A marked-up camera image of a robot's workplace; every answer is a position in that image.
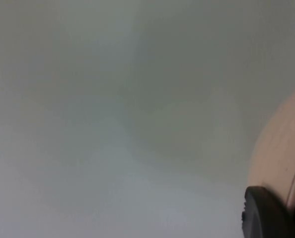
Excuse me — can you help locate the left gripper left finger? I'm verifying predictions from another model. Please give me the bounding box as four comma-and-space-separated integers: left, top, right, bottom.
241, 185, 295, 238

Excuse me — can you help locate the pale wooden bowl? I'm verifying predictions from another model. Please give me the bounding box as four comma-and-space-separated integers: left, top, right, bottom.
246, 80, 295, 214

